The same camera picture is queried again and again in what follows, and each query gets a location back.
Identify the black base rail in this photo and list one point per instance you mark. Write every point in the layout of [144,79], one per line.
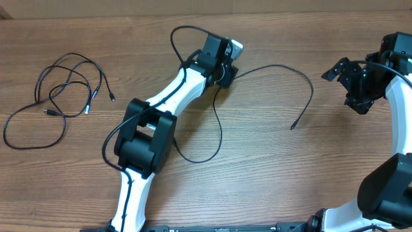
[279,227]

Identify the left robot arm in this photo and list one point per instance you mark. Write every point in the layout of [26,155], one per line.
[146,133]

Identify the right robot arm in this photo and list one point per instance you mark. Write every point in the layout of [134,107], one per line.
[384,197]

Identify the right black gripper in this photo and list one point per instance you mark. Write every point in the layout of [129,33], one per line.
[362,104]

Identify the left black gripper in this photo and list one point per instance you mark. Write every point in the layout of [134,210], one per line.
[226,78]

